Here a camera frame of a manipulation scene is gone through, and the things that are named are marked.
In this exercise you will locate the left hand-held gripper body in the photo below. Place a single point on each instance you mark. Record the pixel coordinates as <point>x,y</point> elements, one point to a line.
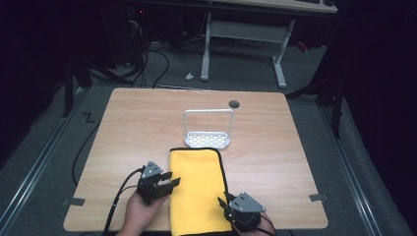
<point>149,190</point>

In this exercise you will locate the black metal stand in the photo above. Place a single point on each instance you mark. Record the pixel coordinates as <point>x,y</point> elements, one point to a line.
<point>327,91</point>
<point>73,82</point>

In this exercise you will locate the white background desk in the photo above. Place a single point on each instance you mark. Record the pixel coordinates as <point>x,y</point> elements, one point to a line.
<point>244,31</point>

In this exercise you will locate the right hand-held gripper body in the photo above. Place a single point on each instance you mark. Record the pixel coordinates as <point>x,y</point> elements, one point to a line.
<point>244,213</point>

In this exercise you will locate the grey tape piece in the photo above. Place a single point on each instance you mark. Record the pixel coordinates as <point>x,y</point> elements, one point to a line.
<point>318,197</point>
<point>74,201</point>

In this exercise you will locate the crumpled white paper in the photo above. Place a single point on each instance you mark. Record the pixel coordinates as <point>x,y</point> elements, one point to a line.
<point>189,76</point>

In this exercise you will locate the yellow and grey cloth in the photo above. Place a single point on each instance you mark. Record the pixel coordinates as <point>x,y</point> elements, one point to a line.
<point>196,190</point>

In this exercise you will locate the metal floor rail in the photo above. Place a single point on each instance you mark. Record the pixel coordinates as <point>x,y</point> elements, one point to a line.
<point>350,173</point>
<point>29,178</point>

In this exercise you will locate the black keyboard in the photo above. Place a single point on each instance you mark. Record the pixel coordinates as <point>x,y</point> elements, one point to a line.
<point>308,1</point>

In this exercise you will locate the person's left hand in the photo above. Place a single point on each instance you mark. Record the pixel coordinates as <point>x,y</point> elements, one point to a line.
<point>137,216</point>

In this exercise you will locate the black computer tower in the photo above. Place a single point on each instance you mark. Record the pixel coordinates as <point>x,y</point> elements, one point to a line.
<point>136,32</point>

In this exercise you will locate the person's right hand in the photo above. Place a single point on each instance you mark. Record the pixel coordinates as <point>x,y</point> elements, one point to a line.
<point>262,229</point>

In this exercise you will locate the white drying rack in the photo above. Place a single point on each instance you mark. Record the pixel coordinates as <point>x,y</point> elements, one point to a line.
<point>206,139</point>

